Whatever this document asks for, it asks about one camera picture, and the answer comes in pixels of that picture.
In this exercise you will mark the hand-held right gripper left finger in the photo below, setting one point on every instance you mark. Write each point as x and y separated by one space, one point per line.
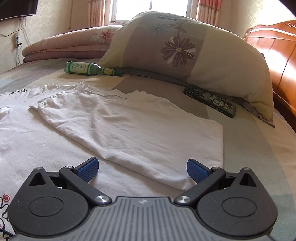
87 169

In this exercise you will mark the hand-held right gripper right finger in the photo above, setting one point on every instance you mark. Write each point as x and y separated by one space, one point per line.
197 170

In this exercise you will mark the white printed t-shirt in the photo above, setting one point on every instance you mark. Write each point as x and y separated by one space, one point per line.
23 139

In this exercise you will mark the dark phone with cartoon case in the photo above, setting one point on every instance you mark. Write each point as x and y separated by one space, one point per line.
210 100

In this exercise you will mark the green glass bottle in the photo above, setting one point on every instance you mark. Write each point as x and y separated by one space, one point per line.
78 68

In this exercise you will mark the floral patchwork pillow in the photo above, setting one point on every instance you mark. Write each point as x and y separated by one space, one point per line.
185 51

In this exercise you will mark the folded pink floral quilt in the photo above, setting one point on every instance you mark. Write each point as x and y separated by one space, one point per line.
69 44

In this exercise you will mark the wooden headboard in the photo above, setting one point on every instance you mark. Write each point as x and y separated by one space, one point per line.
282 58

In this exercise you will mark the white power strip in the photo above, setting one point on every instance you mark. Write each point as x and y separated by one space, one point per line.
17 40

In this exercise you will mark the pink patterned curtain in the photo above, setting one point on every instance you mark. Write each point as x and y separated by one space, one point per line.
208 9
96 11

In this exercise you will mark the window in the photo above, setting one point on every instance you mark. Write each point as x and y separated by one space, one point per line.
150 9

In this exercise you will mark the wall television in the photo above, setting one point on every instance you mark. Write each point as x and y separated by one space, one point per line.
13 7

